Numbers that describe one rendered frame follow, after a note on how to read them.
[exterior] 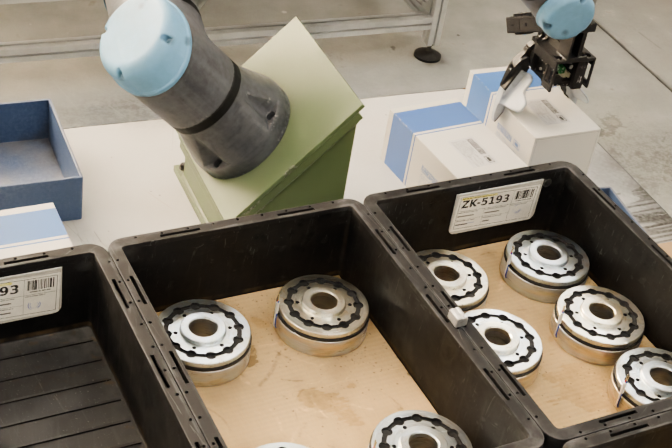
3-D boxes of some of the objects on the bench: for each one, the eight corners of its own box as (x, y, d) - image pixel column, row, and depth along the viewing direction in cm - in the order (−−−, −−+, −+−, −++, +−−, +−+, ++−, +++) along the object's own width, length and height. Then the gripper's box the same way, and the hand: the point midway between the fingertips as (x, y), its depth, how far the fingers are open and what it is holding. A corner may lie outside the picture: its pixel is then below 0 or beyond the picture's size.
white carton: (380, 158, 192) (389, 108, 187) (445, 146, 198) (456, 97, 192) (450, 235, 178) (462, 183, 173) (517, 219, 184) (531, 169, 179)
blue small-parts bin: (-56, 149, 178) (-58, 107, 174) (50, 138, 184) (50, 97, 180) (-32, 233, 164) (-34, 190, 160) (82, 219, 170) (83, 177, 166)
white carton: (458, 117, 205) (469, 70, 200) (520, 109, 210) (532, 63, 205) (521, 187, 191) (535, 138, 186) (586, 177, 196) (601, 129, 191)
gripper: (531, 28, 176) (500, 145, 188) (641, 17, 184) (605, 130, 196) (500, -1, 183) (472, 115, 194) (608, -10, 190) (575, 102, 202)
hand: (530, 113), depth 197 cm, fingers closed on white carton, 13 cm apart
